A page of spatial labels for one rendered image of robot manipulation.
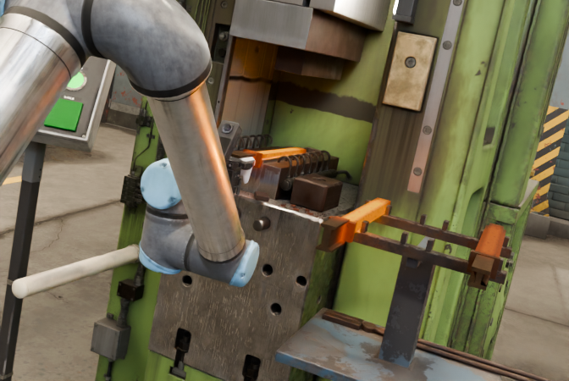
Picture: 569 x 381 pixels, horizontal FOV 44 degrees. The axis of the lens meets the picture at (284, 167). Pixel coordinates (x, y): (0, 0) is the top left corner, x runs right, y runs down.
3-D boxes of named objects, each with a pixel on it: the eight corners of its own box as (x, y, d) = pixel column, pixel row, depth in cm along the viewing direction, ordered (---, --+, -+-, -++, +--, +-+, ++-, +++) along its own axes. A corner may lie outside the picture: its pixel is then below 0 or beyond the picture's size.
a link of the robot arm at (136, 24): (208, -35, 88) (267, 255, 140) (123, -49, 91) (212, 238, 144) (164, 24, 81) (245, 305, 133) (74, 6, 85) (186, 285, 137)
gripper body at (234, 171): (212, 186, 160) (184, 193, 149) (218, 149, 159) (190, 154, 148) (241, 195, 158) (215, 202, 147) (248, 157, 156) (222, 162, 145)
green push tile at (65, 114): (74, 130, 168) (83, 102, 170) (43, 124, 167) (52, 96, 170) (76, 133, 169) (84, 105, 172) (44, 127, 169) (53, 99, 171)
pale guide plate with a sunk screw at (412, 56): (418, 111, 163) (435, 37, 161) (382, 102, 167) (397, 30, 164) (420, 111, 165) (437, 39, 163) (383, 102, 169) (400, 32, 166)
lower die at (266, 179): (274, 200, 166) (281, 164, 165) (202, 179, 174) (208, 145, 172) (334, 183, 205) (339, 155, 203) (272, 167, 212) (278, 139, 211)
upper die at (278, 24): (305, 50, 161) (313, 8, 159) (229, 35, 168) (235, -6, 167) (360, 62, 199) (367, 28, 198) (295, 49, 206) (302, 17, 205)
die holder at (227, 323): (282, 405, 163) (322, 219, 155) (146, 349, 177) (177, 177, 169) (356, 334, 214) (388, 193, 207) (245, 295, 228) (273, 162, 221)
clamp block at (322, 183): (322, 213, 162) (328, 185, 161) (288, 203, 165) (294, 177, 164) (339, 207, 173) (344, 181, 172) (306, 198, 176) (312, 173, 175)
